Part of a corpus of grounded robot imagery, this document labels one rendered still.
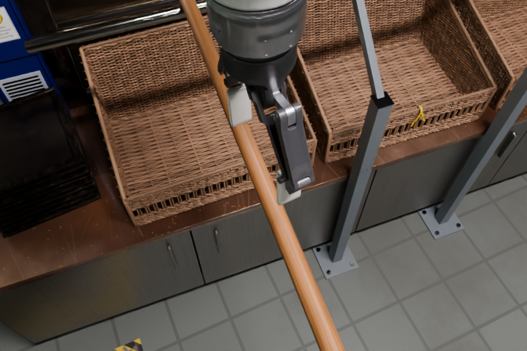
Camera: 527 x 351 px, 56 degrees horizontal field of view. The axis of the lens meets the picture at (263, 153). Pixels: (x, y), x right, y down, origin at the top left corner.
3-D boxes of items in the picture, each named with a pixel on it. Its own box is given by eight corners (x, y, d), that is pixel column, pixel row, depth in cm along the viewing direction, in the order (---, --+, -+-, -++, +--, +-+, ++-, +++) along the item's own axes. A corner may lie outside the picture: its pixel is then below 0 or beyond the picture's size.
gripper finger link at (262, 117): (278, 73, 52) (282, 74, 51) (308, 168, 55) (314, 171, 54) (244, 86, 51) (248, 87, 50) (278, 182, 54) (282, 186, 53)
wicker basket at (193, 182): (100, 106, 165) (74, 45, 142) (259, 63, 176) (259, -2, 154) (132, 231, 139) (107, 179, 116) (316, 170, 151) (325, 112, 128)
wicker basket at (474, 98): (270, 59, 178) (271, -6, 155) (411, 25, 188) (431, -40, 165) (323, 167, 151) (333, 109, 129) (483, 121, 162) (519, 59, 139)
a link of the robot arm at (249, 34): (228, 27, 39) (234, 80, 43) (329, -9, 41) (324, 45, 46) (185, -35, 43) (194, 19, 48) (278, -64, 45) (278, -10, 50)
